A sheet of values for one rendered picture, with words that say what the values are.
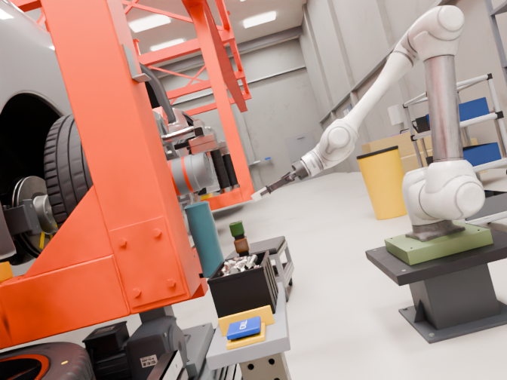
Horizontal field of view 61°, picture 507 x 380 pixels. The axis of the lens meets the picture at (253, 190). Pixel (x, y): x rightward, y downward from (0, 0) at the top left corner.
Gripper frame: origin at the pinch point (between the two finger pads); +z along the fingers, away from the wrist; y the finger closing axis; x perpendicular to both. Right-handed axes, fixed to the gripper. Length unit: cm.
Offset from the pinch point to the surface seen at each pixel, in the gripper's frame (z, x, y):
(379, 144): -199, 50, -449
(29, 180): 73, -50, 0
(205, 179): 14.6, -15.5, 10.2
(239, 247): 14.3, 7.9, 42.9
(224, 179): 8.3, -11.9, 24.2
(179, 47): -29, -264, -594
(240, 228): 11.3, 3.3, 43.1
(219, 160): 6.7, -17.9, 24.4
